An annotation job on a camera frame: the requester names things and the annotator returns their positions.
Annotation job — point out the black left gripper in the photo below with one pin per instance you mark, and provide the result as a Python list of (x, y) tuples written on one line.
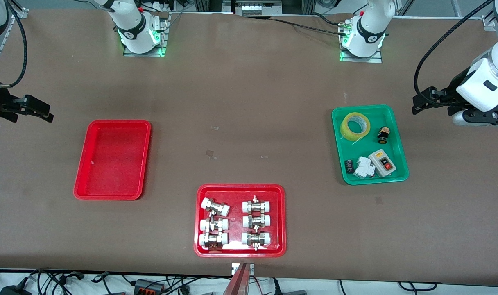
[(453, 92)]

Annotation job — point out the yellow packing tape roll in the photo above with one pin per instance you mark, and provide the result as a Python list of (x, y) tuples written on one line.
[(347, 134)]

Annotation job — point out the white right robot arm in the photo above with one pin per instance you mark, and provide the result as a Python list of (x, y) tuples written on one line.
[(128, 14)]

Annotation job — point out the green plastic tray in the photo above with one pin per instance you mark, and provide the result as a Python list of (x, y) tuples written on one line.
[(355, 151)]

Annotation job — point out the empty red plastic tray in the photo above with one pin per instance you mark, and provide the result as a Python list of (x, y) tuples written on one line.
[(109, 164)]

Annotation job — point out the red tray holding valves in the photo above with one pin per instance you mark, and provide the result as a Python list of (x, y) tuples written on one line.
[(236, 192)]

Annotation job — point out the black push button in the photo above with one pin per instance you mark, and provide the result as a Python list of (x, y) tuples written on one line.
[(383, 137)]

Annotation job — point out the white circuit breaker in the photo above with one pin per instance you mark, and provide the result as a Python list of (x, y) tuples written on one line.
[(363, 167)]

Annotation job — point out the small black component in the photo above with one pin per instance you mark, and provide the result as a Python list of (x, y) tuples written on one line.
[(348, 166)]

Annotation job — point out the black power adapter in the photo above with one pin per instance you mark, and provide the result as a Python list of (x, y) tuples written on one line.
[(15, 291)]

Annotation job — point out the white power strip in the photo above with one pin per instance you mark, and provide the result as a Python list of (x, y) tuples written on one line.
[(257, 9)]

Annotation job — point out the metal valve white ends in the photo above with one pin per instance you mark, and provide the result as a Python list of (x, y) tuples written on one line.
[(213, 239), (215, 207), (256, 207), (213, 225), (256, 239), (256, 221)]

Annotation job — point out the grey connector box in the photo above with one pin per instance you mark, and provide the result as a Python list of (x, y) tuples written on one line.
[(144, 283)]

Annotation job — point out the red metal bar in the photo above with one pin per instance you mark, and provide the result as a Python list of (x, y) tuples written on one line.
[(237, 282)]

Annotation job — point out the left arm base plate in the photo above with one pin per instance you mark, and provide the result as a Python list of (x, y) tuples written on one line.
[(361, 60)]

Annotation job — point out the grey switch box red button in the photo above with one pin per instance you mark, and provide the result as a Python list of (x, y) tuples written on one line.
[(383, 164)]

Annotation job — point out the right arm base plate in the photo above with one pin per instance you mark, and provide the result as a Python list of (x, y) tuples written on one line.
[(165, 28)]

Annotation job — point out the silver metal bracket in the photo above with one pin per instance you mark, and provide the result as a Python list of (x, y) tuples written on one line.
[(234, 268)]

